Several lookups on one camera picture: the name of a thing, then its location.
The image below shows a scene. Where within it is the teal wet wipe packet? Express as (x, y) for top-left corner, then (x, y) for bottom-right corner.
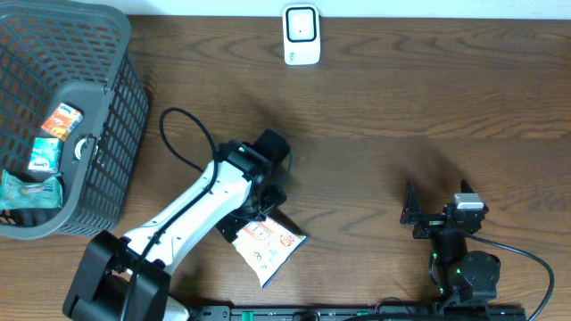
(1, 170), (63, 210)

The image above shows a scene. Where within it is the dark grey plastic basket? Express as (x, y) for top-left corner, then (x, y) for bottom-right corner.
(1, 1), (150, 240)

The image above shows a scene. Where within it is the white barcode scanner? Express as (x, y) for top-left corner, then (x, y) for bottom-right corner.
(282, 4), (321, 66)

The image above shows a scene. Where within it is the orange tissue pack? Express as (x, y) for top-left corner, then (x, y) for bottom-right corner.
(41, 103), (84, 141)

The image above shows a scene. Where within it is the teal tissue pack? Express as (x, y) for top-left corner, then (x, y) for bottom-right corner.
(28, 137), (63, 173)

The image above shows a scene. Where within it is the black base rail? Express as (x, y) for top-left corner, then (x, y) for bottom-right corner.
(190, 305), (526, 321)

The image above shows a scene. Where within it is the yellow white snack bag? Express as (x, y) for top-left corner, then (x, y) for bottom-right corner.
(232, 218), (307, 288)

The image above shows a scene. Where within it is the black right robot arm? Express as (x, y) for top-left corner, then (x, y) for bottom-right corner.
(400, 179), (501, 314)

